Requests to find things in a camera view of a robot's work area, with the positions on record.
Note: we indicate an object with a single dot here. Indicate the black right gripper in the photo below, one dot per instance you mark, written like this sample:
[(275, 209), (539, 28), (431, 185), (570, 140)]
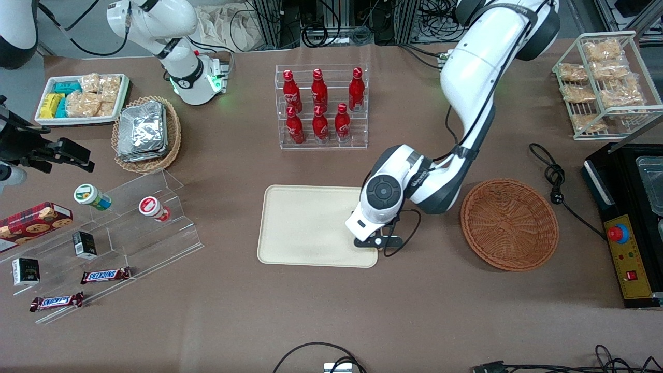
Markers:
[(22, 142)]

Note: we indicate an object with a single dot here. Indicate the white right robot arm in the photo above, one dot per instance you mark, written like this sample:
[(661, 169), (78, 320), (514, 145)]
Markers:
[(155, 26)]

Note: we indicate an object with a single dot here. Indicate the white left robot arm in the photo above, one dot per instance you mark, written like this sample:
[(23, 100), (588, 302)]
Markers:
[(476, 67)]

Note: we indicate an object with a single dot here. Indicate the beige plastic tray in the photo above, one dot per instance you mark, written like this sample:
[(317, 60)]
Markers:
[(305, 228)]

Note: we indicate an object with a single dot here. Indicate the foil wrapped sandwich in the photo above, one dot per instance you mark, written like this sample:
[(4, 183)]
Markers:
[(161, 151), (140, 127)]

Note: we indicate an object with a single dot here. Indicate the light wicker basket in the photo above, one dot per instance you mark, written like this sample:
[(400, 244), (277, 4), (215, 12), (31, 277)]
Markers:
[(173, 140)]

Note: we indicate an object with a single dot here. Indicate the brown round wicker basket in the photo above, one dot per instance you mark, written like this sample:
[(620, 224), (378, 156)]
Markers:
[(510, 225)]

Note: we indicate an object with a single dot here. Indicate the green sunflower lid cup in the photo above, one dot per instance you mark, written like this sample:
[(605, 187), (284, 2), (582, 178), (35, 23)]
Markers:
[(88, 195)]

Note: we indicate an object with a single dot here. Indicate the teal snack pack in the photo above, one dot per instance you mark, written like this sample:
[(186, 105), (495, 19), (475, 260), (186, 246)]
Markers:
[(61, 110), (67, 87)]

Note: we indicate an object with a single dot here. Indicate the yellow snack pack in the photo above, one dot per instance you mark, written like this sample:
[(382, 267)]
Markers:
[(51, 104)]

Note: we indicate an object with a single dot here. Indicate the clear pack beige crackers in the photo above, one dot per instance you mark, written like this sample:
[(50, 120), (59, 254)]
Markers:
[(89, 83), (110, 87), (83, 104)]

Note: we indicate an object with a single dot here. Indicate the red tartan cookie box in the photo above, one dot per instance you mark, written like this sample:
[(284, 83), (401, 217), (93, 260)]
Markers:
[(31, 220)]

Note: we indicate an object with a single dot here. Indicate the small black carton box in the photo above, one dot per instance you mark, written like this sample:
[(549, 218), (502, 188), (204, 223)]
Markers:
[(84, 244), (26, 272)]

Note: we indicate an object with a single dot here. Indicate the white rectangular snack bin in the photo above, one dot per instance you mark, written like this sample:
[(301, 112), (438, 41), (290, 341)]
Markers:
[(121, 98)]

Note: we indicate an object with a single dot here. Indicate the strawberry yogurt cup red lid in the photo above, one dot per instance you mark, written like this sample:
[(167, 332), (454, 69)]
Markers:
[(151, 207)]

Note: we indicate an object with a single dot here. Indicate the clear acrylic stepped shelf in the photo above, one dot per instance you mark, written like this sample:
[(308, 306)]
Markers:
[(129, 243)]

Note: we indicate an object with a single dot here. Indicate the clear acrylic bottle rack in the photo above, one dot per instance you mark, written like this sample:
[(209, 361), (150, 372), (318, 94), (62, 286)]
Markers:
[(357, 129)]

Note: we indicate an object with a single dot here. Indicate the red cola bottle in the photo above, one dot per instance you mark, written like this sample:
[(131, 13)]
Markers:
[(320, 125), (342, 123), (291, 90), (295, 127), (319, 89), (356, 89)]

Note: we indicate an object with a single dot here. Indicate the Snickers chocolate bar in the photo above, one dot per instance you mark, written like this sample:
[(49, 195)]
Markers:
[(57, 301), (105, 275)]

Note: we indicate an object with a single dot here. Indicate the white power adapter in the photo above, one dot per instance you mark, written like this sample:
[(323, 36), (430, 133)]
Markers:
[(337, 368)]

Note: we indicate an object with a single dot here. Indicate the crumpled translucent plastic sheet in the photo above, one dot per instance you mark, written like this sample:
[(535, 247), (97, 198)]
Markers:
[(222, 26)]

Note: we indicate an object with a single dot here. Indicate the clear bag of crackers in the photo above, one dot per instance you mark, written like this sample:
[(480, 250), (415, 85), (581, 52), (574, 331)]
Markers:
[(577, 93), (572, 72), (610, 70), (602, 50), (588, 123), (621, 97)]

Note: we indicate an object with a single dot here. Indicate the black appliance housing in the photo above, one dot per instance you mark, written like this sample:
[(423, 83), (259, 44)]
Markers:
[(616, 176)]

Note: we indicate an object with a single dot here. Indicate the clear rectangular container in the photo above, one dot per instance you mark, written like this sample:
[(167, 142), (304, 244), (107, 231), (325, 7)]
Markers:
[(651, 181)]

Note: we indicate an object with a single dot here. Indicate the aluminium frame profile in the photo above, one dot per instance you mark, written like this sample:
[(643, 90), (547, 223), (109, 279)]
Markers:
[(269, 20)]

